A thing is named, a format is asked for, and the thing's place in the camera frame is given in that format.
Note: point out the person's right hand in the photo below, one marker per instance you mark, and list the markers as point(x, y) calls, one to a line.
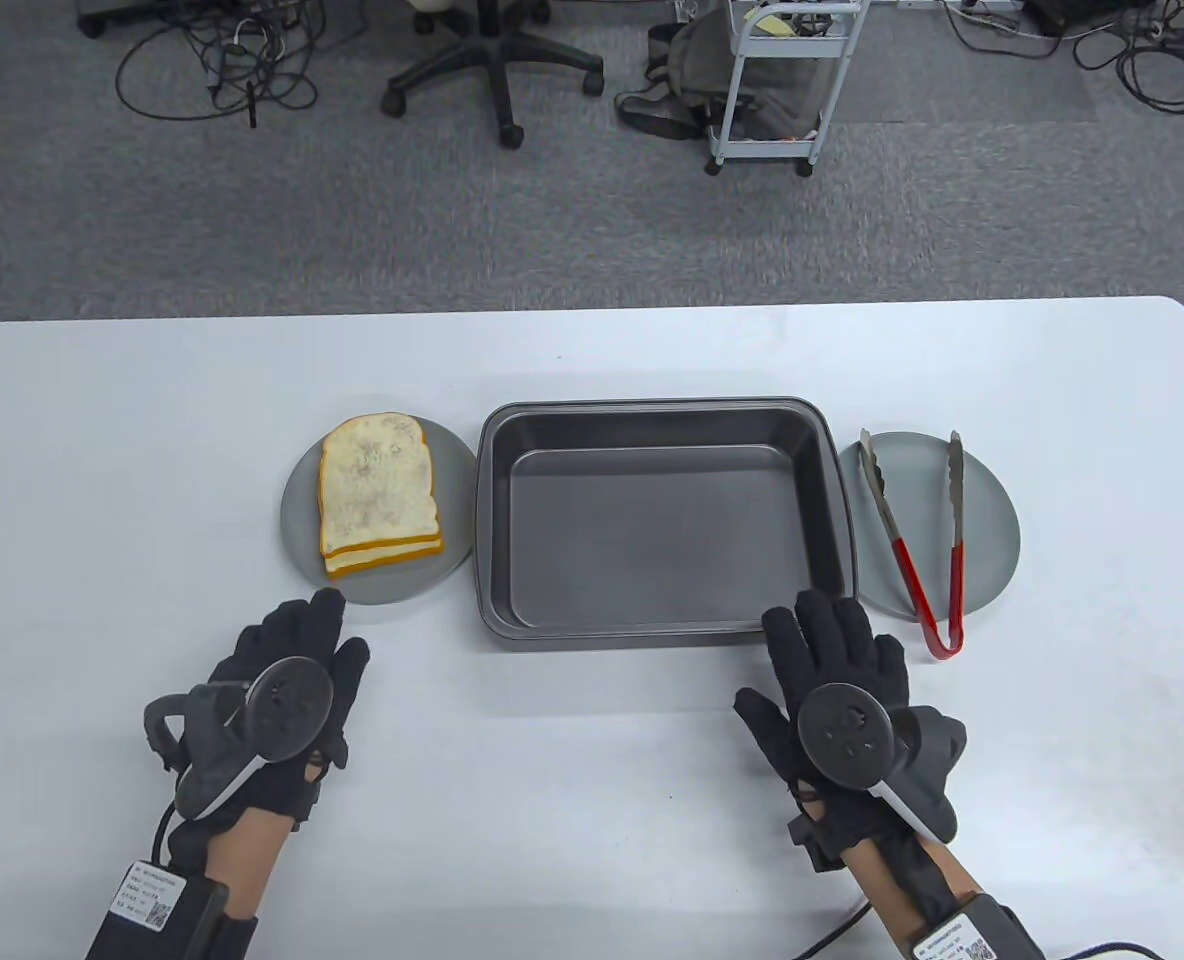
point(832, 650)

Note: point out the person's left hand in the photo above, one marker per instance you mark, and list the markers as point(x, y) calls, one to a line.
point(337, 690)

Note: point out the person's left middle finger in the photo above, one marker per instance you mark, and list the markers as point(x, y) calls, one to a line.
point(290, 628)

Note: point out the person's right little finger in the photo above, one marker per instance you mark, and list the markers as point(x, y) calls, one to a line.
point(893, 672)

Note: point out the person's right middle finger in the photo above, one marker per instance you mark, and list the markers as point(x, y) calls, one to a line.
point(820, 635)

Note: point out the person's right thumb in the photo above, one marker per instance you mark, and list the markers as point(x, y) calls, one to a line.
point(764, 728)

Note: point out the person's left little finger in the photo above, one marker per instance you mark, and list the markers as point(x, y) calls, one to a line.
point(220, 680)

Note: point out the person's left thumb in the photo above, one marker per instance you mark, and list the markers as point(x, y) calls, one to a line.
point(354, 680)

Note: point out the person's right forearm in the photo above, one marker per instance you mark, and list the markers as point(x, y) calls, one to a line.
point(912, 880)

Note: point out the person's left forearm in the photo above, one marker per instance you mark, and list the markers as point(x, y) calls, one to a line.
point(242, 860)

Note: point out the grey round glove tracker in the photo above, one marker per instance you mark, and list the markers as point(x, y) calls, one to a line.
point(282, 705)
point(845, 730)

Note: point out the grey round plate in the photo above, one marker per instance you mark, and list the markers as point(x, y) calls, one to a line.
point(382, 590)
point(917, 520)

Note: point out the white bread slice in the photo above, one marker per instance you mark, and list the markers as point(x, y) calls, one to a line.
point(377, 480)
point(382, 560)

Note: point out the dark metal baking pan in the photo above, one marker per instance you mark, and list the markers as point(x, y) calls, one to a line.
point(662, 520)

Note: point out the white wheeled utility cart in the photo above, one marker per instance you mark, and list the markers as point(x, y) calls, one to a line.
point(802, 80)

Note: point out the grey black backpack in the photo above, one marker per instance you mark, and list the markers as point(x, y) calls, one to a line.
point(682, 70)

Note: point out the black office chair base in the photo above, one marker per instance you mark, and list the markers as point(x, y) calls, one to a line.
point(497, 60)

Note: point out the black chair caster leg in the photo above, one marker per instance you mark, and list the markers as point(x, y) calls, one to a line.
point(102, 18)

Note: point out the black box on floor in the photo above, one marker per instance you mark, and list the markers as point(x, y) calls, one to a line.
point(1082, 12)

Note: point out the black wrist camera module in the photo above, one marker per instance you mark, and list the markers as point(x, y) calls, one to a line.
point(982, 935)
point(152, 915)

